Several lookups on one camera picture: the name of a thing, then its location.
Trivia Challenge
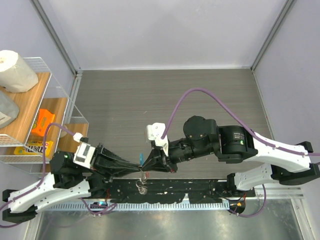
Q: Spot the blue key tag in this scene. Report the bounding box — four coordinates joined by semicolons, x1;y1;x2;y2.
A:
139;153;145;167

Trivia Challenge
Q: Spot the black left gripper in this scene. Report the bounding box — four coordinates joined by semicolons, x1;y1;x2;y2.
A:
77;141;143;182

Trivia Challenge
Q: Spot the white paper towel roll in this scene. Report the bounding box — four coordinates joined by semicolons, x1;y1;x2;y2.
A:
0;50;39;93

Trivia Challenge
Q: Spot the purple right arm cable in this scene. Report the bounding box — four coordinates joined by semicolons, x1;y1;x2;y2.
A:
161;87;320;157

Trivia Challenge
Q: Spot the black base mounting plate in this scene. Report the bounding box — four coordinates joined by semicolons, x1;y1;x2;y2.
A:
104;178;256;204

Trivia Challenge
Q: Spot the yellow m&m's bag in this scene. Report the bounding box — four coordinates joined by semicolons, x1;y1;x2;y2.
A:
13;141;54;157

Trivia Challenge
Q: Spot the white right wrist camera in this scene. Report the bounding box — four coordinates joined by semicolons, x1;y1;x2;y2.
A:
146;122;169;157

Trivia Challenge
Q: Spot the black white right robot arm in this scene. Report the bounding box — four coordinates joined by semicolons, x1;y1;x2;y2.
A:
141;115;320;197

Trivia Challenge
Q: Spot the slotted white cable duct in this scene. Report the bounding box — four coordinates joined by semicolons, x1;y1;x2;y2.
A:
48;200;230;212

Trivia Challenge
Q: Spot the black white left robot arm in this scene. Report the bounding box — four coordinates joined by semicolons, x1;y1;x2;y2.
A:
1;142;141;224

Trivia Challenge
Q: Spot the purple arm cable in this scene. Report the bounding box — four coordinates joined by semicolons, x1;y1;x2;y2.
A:
0;123;81;228
161;87;320;157

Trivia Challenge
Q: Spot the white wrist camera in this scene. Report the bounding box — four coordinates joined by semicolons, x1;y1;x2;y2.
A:
146;122;169;157
73;132;96;169

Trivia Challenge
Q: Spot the orange candy box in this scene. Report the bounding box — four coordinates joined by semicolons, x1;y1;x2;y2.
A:
30;108;56;137

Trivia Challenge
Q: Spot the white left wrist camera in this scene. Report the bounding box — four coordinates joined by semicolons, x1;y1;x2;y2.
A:
73;132;96;169

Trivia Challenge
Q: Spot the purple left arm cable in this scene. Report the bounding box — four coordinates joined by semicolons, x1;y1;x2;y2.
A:
0;123;81;228

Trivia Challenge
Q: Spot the white wire wooden shelf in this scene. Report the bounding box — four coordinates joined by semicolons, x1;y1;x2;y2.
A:
0;57;89;175

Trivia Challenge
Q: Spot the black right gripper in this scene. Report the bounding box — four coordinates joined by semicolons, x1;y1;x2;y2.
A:
142;138;216;174

